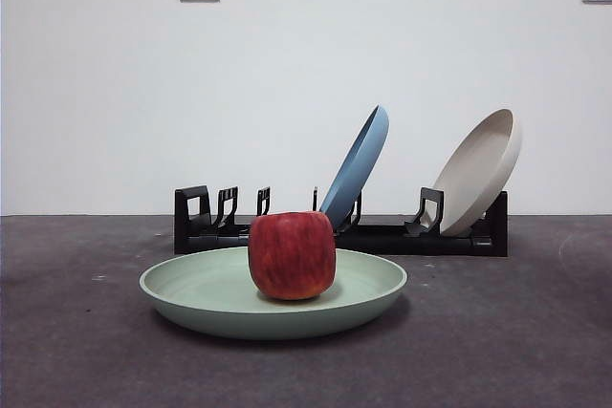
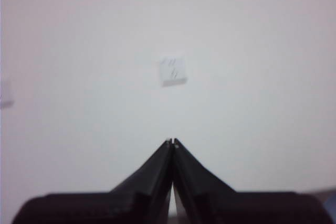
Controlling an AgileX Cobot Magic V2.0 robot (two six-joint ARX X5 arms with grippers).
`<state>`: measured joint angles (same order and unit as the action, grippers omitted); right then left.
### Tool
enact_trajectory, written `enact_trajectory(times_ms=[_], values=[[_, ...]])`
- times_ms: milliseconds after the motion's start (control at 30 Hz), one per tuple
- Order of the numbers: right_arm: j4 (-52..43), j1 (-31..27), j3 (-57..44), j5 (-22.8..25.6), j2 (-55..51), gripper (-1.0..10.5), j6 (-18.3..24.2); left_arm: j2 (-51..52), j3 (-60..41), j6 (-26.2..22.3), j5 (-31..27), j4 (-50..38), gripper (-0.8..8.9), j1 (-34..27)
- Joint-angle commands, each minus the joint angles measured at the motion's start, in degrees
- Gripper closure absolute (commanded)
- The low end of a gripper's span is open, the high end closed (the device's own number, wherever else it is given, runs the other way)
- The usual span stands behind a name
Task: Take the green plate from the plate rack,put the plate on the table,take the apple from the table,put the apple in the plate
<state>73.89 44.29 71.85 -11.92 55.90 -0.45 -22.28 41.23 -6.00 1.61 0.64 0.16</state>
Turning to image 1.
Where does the beige plate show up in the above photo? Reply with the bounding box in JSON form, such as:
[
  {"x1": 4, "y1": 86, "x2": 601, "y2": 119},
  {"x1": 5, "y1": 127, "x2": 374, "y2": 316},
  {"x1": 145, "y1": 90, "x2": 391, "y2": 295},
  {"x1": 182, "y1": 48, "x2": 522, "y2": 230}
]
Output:
[{"x1": 432, "y1": 108, "x2": 523, "y2": 237}]

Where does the pale green plate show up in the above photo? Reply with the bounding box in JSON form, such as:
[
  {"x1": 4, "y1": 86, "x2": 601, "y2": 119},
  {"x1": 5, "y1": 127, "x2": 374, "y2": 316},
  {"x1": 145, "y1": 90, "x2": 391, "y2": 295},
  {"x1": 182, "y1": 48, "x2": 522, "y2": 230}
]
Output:
[{"x1": 139, "y1": 246, "x2": 408, "y2": 341}]

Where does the black plate rack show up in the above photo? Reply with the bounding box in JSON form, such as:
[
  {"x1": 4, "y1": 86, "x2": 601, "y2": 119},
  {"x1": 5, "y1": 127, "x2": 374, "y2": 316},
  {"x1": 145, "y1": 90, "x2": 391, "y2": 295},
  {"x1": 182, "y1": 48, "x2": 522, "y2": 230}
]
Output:
[{"x1": 173, "y1": 184, "x2": 509, "y2": 257}]

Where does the blue plate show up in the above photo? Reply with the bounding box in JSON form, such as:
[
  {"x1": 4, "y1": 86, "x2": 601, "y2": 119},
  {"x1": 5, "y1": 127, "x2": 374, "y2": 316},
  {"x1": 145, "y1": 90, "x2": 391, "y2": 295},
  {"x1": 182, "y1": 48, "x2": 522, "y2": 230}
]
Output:
[{"x1": 318, "y1": 103, "x2": 390, "y2": 230}]

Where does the red apple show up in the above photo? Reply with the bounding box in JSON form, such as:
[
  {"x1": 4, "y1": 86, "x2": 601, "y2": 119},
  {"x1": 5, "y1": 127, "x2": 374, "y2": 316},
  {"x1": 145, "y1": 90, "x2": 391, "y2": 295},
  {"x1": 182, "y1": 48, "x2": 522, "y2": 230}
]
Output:
[{"x1": 247, "y1": 210, "x2": 337, "y2": 302}]

